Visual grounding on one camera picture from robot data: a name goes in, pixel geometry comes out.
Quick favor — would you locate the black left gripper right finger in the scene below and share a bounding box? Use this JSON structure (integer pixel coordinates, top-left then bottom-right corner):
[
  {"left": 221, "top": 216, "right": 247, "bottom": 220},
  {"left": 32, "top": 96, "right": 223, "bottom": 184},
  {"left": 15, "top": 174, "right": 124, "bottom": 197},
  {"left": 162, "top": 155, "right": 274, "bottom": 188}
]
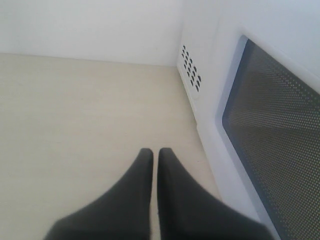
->
[{"left": 157, "top": 147, "right": 272, "bottom": 240}]

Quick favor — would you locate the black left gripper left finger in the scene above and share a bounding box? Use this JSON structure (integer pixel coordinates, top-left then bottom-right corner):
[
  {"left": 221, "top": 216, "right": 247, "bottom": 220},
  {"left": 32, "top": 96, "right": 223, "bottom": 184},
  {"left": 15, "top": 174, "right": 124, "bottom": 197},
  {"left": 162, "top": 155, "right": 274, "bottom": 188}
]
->
[{"left": 45, "top": 148, "right": 154, "bottom": 240}]

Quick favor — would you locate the white microwave door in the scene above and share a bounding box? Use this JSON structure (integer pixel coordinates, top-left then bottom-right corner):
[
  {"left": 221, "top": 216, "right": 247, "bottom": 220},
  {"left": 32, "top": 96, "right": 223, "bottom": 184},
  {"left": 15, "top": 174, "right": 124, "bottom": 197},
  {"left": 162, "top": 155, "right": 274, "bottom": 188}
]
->
[{"left": 199, "top": 21, "right": 320, "bottom": 240}]

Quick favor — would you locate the white Midea microwave oven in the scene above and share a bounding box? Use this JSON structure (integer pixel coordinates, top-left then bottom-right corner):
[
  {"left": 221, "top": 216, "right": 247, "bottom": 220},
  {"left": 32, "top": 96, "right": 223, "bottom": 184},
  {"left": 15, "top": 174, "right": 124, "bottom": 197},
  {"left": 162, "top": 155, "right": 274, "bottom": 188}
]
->
[{"left": 174, "top": 0, "right": 320, "bottom": 141}]

